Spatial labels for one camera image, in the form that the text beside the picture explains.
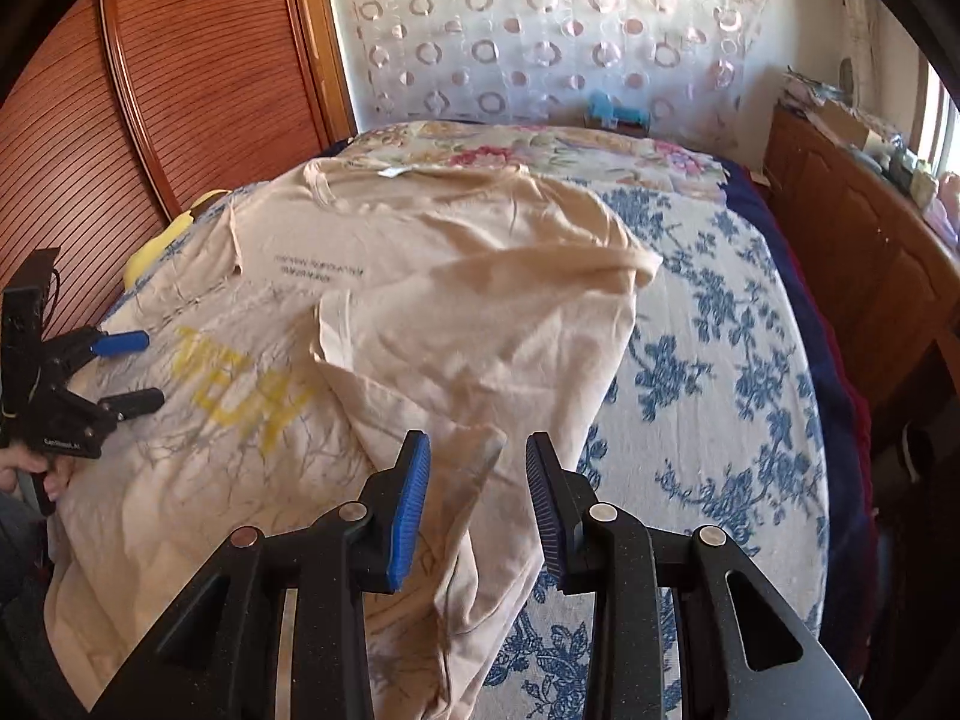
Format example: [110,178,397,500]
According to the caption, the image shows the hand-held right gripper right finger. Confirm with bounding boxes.
[525,431,871,720]

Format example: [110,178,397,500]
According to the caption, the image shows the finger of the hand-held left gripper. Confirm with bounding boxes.
[73,388,167,425]
[75,328,152,362]

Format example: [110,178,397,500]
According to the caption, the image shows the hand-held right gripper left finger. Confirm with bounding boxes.
[90,430,434,720]

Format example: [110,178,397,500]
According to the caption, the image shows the beige printed t-shirt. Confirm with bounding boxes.
[45,161,665,720]

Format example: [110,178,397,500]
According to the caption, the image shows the person's left hand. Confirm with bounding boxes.
[0,444,77,502]

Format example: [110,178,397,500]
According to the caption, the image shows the yellow pillow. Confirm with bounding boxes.
[124,190,230,290]

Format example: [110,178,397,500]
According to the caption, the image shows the blue floral white bed sheet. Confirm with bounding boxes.
[97,178,833,720]

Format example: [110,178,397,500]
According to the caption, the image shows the person's dark grey trousers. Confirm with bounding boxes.
[0,570,102,720]

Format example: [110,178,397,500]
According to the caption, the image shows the wooden louvered wardrobe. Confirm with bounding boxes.
[0,0,358,335]

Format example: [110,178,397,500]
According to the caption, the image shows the navy blue blanket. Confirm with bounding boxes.
[718,161,880,620]

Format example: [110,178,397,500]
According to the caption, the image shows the light blue toy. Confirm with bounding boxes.
[584,90,650,138]

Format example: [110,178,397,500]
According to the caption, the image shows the wooden sideboard cabinet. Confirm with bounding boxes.
[761,105,960,421]

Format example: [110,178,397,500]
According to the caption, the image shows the cardboard box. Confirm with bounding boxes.
[812,97,872,145]

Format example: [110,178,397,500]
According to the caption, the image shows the pile of small household clutter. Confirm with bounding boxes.
[776,60,960,250]

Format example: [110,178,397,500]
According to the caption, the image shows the bright window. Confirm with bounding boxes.
[919,60,960,185]

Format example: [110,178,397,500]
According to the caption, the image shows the white curtain with ring pattern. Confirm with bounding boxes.
[322,0,775,140]

